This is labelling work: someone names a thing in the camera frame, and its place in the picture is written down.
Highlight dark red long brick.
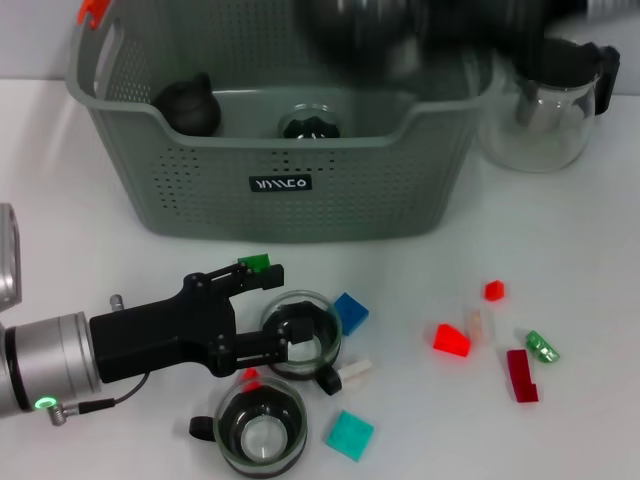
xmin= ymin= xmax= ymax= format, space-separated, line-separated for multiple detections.
xmin=506 ymin=348 xmax=540 ymax=404

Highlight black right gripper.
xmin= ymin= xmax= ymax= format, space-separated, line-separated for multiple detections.
xmin=424 ymin=0 xmax=591 ymax=72

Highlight green flat brick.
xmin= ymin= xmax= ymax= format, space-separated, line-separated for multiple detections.
xmin=237 ymin=253 xmax=271 ymax=274

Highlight glass teacup with black base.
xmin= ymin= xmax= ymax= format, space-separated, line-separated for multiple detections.
xmin=187 ymin=375 xmax=309 ymax=476
xmin=294 ymin=0 xmax=426 ymax=89
xmin=259 ymin=289 xmax=344 ymax=396
xmin=277 ymin=103 xmax=346 ymax=141

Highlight orange-red slope brick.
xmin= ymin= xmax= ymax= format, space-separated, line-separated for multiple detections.
xmin=432 ymin=323 xmax=472 ymax=357

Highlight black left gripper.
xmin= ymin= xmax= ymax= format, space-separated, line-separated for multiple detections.
xmin=89 ymin=262 xmax=313 ymax=385

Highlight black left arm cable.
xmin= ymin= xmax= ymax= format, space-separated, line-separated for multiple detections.
xmin=49 ymin=372 xmax=150 ymax=426

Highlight green transparent brick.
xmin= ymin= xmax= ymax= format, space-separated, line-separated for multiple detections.
xmin=524 ymin=329 xmax=560 ymax=362

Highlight dark clay teapot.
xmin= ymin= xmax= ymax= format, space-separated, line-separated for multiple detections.
xmin=151 ymin=72 xmax=222 ymax=137

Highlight white brick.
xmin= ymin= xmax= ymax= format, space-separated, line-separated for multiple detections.
xmin=335 ymin=355 xmax=375 ymax=386

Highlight teal square brick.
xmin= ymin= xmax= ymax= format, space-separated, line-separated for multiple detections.
xmin=324 ymin=409 xmax=376 ymax=462

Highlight grey perforated storage bin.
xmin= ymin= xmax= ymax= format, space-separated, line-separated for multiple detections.
xmin=64 ymin=0 xmax=504 ymax=245

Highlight glass teapot with black lid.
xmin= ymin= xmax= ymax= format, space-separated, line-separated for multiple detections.
xmin=477 ymin=37 xmax=621 ymax=174

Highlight blue square brick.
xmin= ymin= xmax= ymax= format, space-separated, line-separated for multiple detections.
xmin=332 ymin=292 xmax=370 ymax=336

